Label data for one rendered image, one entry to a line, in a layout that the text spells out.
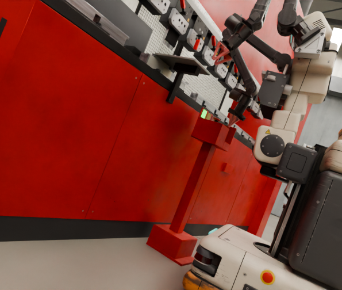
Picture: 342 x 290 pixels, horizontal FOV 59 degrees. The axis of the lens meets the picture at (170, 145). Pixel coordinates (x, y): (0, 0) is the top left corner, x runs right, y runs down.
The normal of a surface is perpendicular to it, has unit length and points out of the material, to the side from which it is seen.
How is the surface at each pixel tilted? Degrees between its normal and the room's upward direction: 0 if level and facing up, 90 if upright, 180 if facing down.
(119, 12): 90
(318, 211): 90
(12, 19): 90
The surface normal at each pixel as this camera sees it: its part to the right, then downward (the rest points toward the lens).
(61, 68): 0.77, 0.29
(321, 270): -0.32, -0.15
